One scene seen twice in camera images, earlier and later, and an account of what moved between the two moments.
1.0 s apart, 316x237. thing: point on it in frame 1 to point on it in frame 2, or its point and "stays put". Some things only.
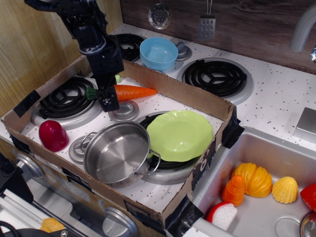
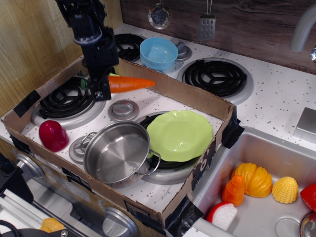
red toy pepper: x=308 y=194 stays put
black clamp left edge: x=11 y=179 stays put
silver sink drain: x=287 y=226 stays put
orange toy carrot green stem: x=122 y=92 to x=119 y=83
